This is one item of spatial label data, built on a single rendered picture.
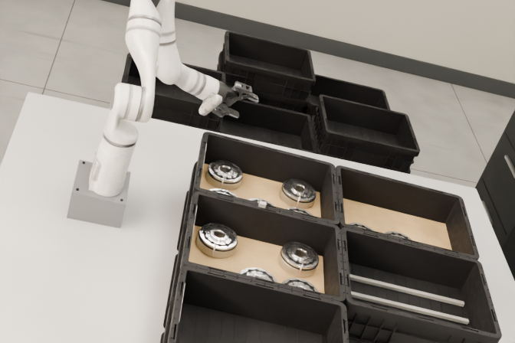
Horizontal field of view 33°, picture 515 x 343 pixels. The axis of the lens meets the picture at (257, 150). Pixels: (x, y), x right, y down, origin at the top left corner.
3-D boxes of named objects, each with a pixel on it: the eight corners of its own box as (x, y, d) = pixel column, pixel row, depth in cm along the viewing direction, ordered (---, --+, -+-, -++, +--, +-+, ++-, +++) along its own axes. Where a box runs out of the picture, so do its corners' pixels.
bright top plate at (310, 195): (280, 195, 249) (281, 194, 248) (283, 176, 257) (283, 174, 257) (315, 205, 249) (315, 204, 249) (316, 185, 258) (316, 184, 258)
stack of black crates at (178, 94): (100, 181, 350) (122, 86, 326) (109, 141, 375) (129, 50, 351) (198, 201, 357) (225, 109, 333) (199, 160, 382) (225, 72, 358)
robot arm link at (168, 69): (162, 89, 251) (159, 43, 244) (152, 79, 258) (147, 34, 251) (185, 83, 253) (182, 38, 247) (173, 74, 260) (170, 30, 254)
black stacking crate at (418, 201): (326, 259, 238) (339, 227, 232) (323, 196, 263) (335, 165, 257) (463, 292, 243) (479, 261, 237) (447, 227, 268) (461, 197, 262)
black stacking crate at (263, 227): (171, 301, 208) (182, 265, 202) (183, 225, 233) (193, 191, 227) (329, 337, 213) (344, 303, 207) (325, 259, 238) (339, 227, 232)
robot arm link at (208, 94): (203, 117, 263) (187, 110, 259) (201, 89, 269) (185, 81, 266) (223, 102, 258) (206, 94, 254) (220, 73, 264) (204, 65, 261)
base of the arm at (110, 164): (88, 193, 236) (102, 144, 227) (89, 172, 243) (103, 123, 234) (122, 199, 239) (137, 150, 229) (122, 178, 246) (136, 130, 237)
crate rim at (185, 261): (178, 271, 203) (181, 263, 201) (191, 197, 228) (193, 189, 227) (342, 309, 207) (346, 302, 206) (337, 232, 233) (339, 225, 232)
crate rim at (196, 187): (191, 196, 228) (193, 189, 227) (201, 136, 253) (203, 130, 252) (337, 232, 233) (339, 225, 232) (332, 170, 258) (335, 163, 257)
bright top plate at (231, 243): (195, 242, 221) (195, 240, 221) (204, 220, 230) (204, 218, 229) (233, 255, 221) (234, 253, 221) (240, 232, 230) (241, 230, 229)
